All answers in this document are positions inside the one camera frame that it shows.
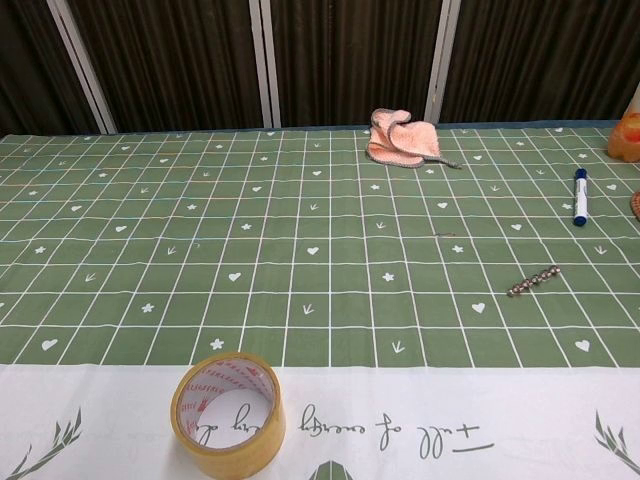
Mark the small metal bead chain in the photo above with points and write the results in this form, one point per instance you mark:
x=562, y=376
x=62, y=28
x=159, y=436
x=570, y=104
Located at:
x=533, y=282

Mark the green checked tablecloth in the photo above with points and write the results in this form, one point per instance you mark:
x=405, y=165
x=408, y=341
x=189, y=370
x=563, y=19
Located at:
x=320, y=300

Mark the pink fluffy cloth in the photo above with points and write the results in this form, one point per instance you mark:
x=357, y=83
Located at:
x=407, y=141

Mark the yellow packing tape roll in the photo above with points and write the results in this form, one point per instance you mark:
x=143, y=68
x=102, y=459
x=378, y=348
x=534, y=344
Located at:
x=227, y=449

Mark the blue and white marker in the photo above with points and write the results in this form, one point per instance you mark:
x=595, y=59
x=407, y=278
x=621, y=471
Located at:
x=581, y=197

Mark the woven brown coaster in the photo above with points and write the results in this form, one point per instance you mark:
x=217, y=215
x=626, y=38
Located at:
x=636, y=205

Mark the orange translucent bottle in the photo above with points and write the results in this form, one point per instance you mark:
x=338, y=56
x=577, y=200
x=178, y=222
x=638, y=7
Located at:
x=625, y=137

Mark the white folding screen frame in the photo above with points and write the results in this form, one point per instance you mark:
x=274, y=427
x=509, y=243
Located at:
x=267, y=62
x=80, y=65
x=444, y=60

